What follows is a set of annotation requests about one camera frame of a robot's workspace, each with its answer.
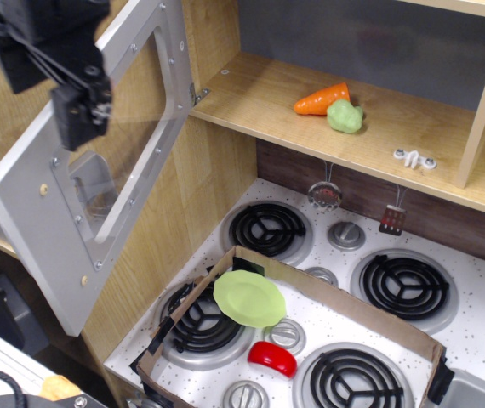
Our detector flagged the grey wall phone holder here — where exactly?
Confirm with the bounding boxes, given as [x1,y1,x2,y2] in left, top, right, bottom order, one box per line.
[66,150,121,246]

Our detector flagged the black burner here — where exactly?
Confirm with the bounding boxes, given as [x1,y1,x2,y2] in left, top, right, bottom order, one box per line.
[292,342,415,408]
[162,283,255,371]
[350,248,459,335]
[219,200,314,266]

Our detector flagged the front right black burner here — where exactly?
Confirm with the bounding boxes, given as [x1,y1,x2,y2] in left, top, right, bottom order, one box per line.
[292,342,415,408]

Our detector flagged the green toy lettuce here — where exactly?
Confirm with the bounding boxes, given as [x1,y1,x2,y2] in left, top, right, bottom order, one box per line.
[327,99,363,133]

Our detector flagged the back left black burner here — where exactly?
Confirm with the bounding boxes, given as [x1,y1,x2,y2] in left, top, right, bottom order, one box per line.
[219,200,314,266]

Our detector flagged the orange toy carrot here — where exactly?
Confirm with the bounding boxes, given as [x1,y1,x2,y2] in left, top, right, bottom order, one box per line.
[293,82,351,116]

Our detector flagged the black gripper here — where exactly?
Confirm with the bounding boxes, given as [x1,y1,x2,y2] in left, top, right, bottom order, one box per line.
[0,16,111,151]

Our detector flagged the white door latch clip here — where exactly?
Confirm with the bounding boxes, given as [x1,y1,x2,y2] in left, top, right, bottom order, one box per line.
[393,149,437,170]

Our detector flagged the middle grey stove knob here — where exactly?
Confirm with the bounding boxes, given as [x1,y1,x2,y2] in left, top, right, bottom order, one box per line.
[304,266,339,287]

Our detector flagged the round metal strainer decoration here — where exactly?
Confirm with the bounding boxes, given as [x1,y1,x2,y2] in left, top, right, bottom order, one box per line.
[307,161,343,212]

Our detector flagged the black box lower left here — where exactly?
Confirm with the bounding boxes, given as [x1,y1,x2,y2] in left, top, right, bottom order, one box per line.
[0,275,49,356]

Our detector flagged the front grey stove knob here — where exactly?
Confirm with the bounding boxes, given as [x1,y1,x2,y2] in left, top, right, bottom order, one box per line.
[222,380,270,408]

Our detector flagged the back right black burner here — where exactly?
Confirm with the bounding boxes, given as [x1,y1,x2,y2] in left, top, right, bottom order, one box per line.
[350,248,459,335]

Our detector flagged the back grey stove knob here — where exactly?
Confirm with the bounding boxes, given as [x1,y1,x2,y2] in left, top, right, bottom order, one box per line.
[328,221,366,251]

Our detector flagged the light green toy plate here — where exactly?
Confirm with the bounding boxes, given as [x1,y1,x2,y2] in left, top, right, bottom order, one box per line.
[213,269,287,328]

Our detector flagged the centre grey stove knob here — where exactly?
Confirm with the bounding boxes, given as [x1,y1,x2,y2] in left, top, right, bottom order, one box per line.
[263,318,306,355]

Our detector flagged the brown cardboard barrier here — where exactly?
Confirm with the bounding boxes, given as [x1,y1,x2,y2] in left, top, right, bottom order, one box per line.
[132,246,453,407]

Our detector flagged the grey stove knob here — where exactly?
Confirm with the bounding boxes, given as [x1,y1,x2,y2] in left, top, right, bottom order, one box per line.
[304,266,339,287]
[328,221,366,251]
[222,380,270,408]
[263,318,306,355]

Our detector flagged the front left black burner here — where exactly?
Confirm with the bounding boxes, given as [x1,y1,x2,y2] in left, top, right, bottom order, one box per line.
[162,283,255,371]

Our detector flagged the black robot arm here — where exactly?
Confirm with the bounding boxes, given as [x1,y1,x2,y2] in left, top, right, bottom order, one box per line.
[0,1,112,151]

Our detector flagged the small toy spatula decoration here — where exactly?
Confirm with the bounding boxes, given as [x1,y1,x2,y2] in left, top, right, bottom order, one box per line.
[379,185,407,236]

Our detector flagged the grey toy microwave door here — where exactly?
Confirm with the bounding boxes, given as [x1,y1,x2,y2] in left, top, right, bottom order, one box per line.
[0,1,195,336]

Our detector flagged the grey toy sink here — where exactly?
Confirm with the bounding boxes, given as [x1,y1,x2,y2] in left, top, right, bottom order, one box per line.
[426,370,485,408]

